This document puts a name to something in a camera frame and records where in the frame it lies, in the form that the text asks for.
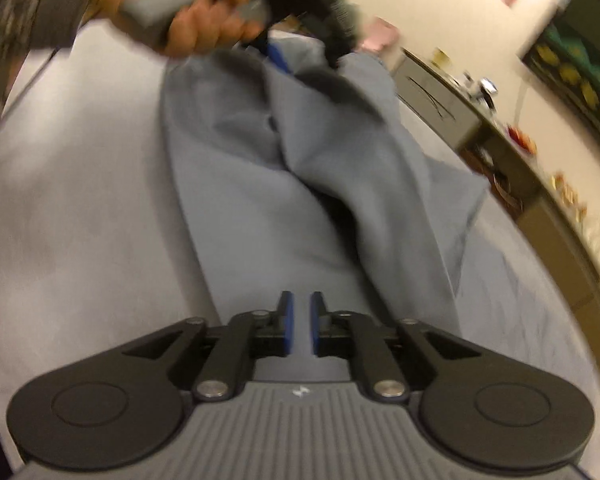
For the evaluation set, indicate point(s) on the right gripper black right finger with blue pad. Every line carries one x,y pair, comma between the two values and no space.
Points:
475,405

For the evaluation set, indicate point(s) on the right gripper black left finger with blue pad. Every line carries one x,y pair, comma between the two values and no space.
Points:
124,404

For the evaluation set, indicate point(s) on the grey garment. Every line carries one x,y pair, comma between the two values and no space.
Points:
302,177

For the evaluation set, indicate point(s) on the person's left hand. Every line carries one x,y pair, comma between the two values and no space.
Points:
198,28

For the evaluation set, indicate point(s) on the pink plastic chair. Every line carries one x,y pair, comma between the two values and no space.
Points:
380,36

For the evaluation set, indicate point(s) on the long grey TV cabinet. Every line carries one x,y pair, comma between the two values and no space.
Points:
523,190

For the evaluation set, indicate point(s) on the small camera on tripod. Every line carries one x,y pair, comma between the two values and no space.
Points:
485,92

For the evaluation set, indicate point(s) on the wall painting green yellow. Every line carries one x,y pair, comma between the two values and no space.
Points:
566,57

